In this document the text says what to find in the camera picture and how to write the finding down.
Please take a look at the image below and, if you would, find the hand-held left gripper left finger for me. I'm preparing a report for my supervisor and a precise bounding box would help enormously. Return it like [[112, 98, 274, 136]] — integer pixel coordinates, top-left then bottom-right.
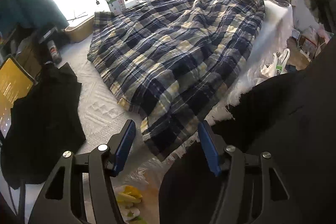
[[28, 119, 137, 224]]

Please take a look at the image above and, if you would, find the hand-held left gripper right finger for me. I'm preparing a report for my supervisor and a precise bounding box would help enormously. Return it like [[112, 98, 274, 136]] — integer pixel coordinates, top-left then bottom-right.
[[197, 120, 315, 224]]

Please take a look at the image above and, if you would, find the blue plaid shirt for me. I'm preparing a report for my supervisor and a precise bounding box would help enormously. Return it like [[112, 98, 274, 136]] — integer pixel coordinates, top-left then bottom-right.
[[87, 0, 265, 161]]

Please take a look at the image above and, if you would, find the white textured blanket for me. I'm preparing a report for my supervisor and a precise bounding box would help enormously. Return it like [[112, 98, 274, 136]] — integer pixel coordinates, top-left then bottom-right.
[[10, 0, 294, 224]]

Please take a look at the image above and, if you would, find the yellow and white slipper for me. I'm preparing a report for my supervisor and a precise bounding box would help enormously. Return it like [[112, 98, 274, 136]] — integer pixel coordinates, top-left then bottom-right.
[[115, 185, 143, 207], [123, 207, 141, 222]]

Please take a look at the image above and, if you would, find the person's black clothing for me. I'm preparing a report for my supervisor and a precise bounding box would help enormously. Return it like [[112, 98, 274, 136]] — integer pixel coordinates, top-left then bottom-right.
[[159, 38, 336, 224]]

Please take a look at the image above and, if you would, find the black garment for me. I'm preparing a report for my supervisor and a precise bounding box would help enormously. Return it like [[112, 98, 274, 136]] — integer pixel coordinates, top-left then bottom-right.
[[0, 63, 87, 189]]

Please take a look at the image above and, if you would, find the white plastic bag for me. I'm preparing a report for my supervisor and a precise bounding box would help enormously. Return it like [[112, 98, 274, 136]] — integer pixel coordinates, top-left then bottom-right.
[[260, 49, 290, 80]]

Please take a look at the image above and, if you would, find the spray can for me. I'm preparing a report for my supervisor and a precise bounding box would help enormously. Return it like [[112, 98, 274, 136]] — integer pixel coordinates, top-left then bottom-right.
[[47, 40, 63, 64]]

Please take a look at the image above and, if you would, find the beige lidded container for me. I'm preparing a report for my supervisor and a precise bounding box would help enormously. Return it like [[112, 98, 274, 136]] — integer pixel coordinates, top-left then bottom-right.
[[64, 15, 95, 43]]

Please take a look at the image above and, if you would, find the tablet with yellow screen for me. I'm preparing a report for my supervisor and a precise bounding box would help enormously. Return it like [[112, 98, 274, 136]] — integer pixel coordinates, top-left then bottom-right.
[[0, 55, 37, 135]]

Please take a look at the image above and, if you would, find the black device with white label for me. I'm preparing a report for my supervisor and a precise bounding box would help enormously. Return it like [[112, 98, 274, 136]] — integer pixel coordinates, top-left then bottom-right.
[[38, 26, 59, 43]]

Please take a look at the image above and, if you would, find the green and white milk carton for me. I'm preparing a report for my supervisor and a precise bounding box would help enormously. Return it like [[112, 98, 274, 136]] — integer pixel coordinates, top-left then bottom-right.
[[104, 0, 126, 17]]

